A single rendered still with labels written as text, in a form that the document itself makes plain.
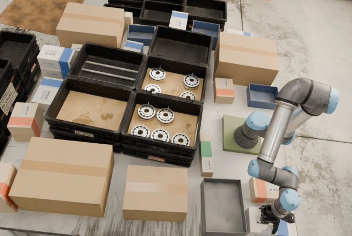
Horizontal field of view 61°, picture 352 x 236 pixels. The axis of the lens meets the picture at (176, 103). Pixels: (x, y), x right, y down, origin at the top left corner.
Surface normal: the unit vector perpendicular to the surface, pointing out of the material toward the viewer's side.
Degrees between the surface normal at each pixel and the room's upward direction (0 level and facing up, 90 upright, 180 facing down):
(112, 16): 0
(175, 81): 0
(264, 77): 90
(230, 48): 0
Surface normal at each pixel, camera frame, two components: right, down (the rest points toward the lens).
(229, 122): 0.16, -0.55
